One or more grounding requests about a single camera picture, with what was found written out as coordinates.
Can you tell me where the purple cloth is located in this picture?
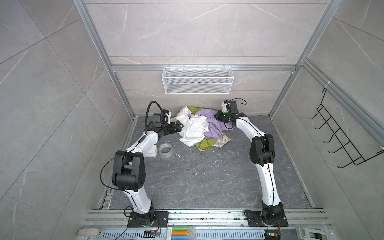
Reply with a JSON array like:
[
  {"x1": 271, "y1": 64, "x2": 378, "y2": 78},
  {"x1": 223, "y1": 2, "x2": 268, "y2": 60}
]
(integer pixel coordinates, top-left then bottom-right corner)
[{"x1": 189, "y1": 109, "x2": 233, "y2": 140}]

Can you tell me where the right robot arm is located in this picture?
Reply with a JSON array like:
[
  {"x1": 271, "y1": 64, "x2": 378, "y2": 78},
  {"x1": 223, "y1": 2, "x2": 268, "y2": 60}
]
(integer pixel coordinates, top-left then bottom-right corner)
[{"x1": 214, "y1": 111, "x2": 285, "y2": 227}]

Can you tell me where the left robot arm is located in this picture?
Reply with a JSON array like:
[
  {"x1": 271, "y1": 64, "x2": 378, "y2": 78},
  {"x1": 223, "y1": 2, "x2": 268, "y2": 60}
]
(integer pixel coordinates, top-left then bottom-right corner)
[{"x1": 108, "y1": 101, "x2": 184, "y2": 227}]

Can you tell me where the white cloth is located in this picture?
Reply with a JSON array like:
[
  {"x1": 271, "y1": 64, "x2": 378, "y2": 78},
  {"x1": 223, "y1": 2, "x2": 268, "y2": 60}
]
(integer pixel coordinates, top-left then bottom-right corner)
[{"x1": 176, "y1": 106, "x2": 209, "y2": 147}]

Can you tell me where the beige patterned cloth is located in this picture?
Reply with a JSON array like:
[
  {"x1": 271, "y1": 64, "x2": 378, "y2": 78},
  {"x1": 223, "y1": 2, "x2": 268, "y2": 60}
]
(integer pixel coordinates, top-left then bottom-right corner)
[{"x1": 213, "y1": 133, "x2": 231, "y2": 148}]

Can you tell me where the olive green cloth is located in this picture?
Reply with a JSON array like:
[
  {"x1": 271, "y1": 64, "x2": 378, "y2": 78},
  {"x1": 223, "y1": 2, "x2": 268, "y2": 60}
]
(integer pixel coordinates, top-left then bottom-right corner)
[{"x1": 188, "y1": 106, "x2": 218, "y2": 152}]

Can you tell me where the clear tape roll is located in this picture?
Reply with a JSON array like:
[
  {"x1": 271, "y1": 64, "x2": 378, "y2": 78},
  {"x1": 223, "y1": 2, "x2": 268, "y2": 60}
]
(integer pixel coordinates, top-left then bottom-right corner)
[{"x1": 158, "y1": 142, "x2": 174, "y2": 158}]

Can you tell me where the white rectangular box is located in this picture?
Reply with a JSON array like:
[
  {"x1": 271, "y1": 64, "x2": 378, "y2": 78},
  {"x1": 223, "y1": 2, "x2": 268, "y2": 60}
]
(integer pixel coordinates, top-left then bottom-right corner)
[{"x1": 145, "y1": 145, "x2": 158, "y2": 158}]

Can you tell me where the coloured marker pack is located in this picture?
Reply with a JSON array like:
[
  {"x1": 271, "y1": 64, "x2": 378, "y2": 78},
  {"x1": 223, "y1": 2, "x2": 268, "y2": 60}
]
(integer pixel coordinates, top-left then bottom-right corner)
[{"x1": 171, "y1": 226, "x2": 196, "y2": 240}]

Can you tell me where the white remote device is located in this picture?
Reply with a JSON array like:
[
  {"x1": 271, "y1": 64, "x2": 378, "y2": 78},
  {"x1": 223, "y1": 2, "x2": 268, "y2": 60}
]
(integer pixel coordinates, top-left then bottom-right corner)
[{"x1": 78, "y1": 228, "x2": 104, "y2": 237}]

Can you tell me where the white plastic holder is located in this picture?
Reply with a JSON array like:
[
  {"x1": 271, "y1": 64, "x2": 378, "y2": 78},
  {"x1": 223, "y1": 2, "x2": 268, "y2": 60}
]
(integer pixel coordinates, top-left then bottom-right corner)
[{"x1": 296, "y1": 227, "x2": 330, "y2": 240}]

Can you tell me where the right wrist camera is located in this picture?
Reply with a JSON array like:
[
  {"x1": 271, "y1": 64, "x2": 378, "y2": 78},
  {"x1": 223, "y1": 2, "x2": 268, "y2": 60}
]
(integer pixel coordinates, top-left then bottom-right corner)
[{"x1": 222, "y1": 100, "x2": 239, "y2": 114}]

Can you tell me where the white wire basket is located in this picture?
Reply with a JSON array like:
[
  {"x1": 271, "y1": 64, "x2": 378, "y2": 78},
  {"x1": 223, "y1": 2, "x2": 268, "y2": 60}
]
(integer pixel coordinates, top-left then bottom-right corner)
[{"x1": 162, "y1": 67, "x2": 234, "y2": 95}]

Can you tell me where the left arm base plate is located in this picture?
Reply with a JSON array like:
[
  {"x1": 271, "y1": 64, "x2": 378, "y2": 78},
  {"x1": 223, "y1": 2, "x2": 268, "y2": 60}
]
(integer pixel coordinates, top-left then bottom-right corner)
[{"x1": 128, "y1": 211, "x2": 169, "y2": 228}]

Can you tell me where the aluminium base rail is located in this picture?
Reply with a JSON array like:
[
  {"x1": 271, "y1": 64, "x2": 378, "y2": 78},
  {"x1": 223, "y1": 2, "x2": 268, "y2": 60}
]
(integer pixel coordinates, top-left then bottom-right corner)
[{"x1": 81, "y1": 209, "x2": 337, "y2": 240}]

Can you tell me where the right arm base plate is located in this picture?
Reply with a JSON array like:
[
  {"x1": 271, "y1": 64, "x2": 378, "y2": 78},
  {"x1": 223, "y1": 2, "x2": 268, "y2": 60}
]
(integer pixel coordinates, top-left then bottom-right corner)
[{"x1": 243, "y1": 210, "x2": 289, "y2": 227}]

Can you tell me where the black wire hook rack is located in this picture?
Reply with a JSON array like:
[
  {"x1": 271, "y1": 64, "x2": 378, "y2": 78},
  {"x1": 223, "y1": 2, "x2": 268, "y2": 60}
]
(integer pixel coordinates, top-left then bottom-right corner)
[{"x1": 308, "y1": 88, "x2": 384, "y2": 169}]

